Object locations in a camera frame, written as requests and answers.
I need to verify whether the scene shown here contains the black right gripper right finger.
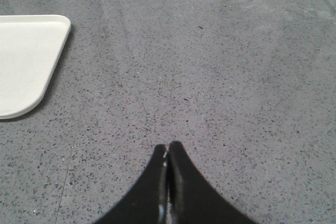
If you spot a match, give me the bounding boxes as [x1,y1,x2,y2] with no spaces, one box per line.
[168,141,255,223]

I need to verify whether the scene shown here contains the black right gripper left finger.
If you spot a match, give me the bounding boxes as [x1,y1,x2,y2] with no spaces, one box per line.
[96,144,167,223]

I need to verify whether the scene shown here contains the cream rectangular tray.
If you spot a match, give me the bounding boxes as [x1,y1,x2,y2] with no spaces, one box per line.
[1,15,71,120]

